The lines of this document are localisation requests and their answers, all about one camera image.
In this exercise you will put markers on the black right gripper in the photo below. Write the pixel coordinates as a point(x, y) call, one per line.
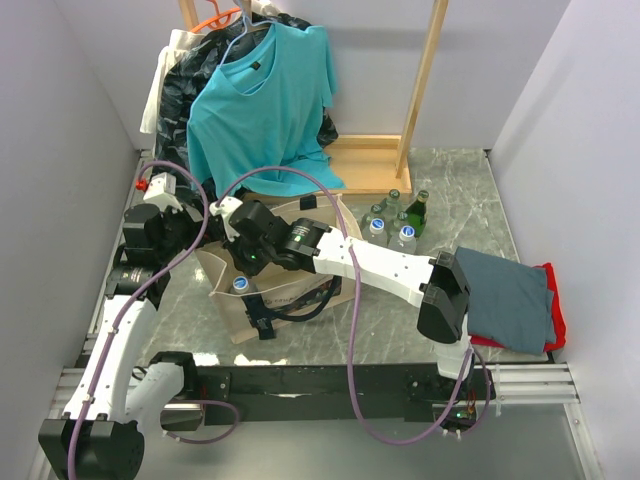
point(232, 244)

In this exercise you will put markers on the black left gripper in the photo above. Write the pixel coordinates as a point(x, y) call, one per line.
point(194, 226)

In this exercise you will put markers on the blue-cap water bottle labelled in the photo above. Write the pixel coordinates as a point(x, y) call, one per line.
point(241, 285)

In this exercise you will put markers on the cream canvas tote bag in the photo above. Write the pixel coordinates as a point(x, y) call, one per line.
point(285, 292)

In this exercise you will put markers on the blue-cap water bottle front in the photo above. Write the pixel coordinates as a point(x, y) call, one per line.
point(404, 241)

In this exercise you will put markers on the green Perrier lemon bottle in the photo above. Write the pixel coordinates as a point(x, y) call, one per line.
point(417, 212)

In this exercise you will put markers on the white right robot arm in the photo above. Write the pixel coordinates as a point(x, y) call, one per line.
point(436, 286)

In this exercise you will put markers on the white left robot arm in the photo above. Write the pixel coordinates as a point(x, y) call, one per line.
point(102, 430)

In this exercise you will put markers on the turquoise t-shirt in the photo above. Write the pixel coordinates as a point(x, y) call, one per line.
point(255, 125)

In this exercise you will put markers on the wooden clothes rack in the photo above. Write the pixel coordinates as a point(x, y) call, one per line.
point(376, 164)

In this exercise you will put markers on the dark leaf-print shirt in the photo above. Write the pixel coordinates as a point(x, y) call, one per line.
point(185, 81)

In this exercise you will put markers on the cream hanging garment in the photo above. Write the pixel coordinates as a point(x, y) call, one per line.
point(179, 45)

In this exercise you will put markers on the light blue clothes hanger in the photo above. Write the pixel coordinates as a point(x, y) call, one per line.
point(245, 42)

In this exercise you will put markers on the orange clothes hanger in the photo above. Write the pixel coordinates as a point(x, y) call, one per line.
point(221, 19)

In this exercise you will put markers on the folded grey-blue garment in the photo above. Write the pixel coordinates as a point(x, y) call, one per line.
point(510, 303)

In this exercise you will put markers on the folded red garment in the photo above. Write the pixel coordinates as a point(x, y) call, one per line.
point(558, 323)

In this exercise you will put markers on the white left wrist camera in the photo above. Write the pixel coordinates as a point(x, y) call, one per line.
point(160, 191)

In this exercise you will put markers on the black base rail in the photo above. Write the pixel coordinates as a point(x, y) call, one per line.
point(413, 392)

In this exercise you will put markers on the aluminium extrusion rail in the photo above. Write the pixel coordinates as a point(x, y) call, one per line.
point(534, 384)

